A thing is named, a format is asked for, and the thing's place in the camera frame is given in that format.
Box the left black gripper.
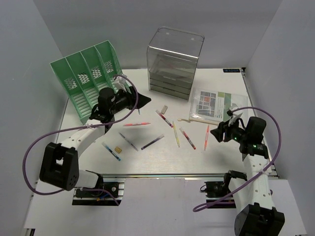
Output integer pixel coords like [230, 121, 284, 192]
[110, 87, 152, 115]

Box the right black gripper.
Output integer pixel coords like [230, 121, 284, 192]
[211, 116, 249, 143]

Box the beige eraser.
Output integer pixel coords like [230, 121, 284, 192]
[161, 105, 168, 114]

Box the yellow highlighter pen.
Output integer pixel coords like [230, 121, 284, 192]
[172, 121, 180, 148]

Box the grey clear pen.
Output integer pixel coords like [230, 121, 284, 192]
[119, 132, 139, 151]

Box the clear plastic drawer cabinet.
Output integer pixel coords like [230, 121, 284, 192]
[147, 26, 205, 101]

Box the small yellow eraser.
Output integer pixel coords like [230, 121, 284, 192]
[115, 147, 122, 153]

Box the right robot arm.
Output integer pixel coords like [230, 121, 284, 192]
[210, 117, 285, 236]

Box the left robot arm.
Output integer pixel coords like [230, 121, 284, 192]
[39, 86, 151, 196]

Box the red orange highlighter pen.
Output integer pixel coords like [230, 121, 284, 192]
[123, 122, 151, 127]

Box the red pen near eraser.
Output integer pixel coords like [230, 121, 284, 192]
[156, 110, 173, 128]

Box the plastic sleeve with printed sheets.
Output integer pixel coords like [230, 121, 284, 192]
[189, 88, 249, 125]

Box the red pen right centre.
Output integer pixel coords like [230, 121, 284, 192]
[179, 127, 196, 150]

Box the dark purple pen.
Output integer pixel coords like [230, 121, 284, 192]
[141, 135, 164, 150]

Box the blue pen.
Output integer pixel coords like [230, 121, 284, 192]
[102, 142, 121, 161]

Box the small blue label sticker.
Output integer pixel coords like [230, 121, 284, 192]
[223, 68, 241, 73]

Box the green plastic file organizer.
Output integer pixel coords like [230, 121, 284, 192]
[50, 40, 123, 124]

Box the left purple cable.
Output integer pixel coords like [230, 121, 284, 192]
[22, 73, 140, 196]

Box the purple cable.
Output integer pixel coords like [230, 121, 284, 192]
[192, 106, 282, 213]
[22, 73, 140, 196]

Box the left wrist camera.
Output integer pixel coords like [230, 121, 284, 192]
[112, 75, 127, 91]

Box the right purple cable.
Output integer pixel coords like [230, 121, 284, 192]
[192, 106, 282, 213]

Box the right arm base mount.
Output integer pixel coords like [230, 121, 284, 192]
[200, 181, 236, 208]

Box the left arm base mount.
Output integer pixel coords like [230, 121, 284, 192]
[72, 177, 125, 206]

